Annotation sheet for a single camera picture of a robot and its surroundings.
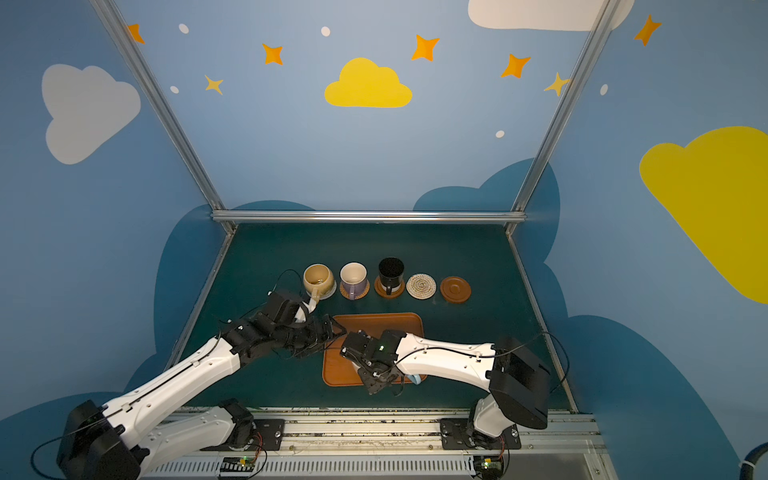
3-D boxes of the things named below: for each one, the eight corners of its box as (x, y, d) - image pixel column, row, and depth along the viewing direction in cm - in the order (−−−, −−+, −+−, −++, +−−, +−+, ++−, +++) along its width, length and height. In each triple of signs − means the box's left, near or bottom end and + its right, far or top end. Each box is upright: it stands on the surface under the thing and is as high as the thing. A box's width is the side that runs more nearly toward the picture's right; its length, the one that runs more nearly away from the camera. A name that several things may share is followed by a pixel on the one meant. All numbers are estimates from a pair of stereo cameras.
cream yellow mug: (305, 304, 100) (299, 290, 93) (310, 278, 107) (305, 263, 100) (331, 304, 100) (327, 290, 93) (335, 278, 107) (331, 263, 100)
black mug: (378, 300, 102) (378, 284, 94) (379, 274, 109) (378, 257, 101) (403, 301, 102) (405, 284, 94) (402, 274, 109) (404, 257, 101)
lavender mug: (341, 304, 101) (338, 289, 94) (344, 278, 108) (341, 262, 101) (365, 305, 101) (364, 289, 94) (367, 278, 108) (366, 262, 101)
